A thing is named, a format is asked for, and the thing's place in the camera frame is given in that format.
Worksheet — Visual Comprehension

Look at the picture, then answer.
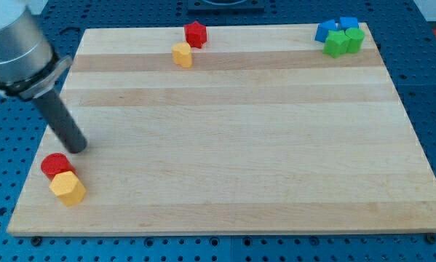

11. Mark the yellow hexagon block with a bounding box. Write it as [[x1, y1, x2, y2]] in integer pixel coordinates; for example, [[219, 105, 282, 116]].
[[49, 171, 87, 207]]

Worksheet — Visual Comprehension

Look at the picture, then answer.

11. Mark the red star block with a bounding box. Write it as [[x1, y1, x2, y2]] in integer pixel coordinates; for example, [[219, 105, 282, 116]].
[[183, 21, 207, 49]]

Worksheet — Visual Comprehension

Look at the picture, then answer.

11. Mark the blue pentagon block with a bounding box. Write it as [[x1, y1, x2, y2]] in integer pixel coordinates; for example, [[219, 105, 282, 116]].
[[314, 19, 338, 43]]

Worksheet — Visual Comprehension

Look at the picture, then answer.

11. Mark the red circle block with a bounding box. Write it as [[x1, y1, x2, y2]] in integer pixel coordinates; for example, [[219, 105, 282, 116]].
[[40, 153, 76, 181]]

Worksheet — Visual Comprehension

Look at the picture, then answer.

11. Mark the blue cube block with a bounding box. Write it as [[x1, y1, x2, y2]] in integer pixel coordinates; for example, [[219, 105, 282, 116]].
[[338, 17, 359, 30]]

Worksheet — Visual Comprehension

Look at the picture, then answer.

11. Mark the yellow heart block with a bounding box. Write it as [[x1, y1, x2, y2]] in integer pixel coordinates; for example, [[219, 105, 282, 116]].
[[172, 42, 193, 68]]

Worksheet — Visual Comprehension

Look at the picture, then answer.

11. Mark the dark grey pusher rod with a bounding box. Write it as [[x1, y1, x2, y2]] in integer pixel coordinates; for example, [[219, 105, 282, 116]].
[[32, 88, 87, 154]]

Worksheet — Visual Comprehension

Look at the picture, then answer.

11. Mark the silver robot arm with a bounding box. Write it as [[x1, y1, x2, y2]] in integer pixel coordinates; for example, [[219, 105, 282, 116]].
[[0, 1, 87, 154]]

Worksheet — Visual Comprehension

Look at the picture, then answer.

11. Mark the green star block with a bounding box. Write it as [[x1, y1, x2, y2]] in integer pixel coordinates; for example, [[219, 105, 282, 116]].
[[322, 31, 350, 58]]

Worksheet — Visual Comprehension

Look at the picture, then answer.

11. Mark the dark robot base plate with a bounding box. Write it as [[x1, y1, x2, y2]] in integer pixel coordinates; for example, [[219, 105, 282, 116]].
[[185, 0, 265, 12]]

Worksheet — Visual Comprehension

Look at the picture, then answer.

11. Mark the light wooden board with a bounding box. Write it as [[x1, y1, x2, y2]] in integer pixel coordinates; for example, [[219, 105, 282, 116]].
[[7, 24, 436, 237]]

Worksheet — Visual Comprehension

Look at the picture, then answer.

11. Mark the green cylinder block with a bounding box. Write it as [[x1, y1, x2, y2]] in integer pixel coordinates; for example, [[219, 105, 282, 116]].
[[345, 28, 365, 53]]

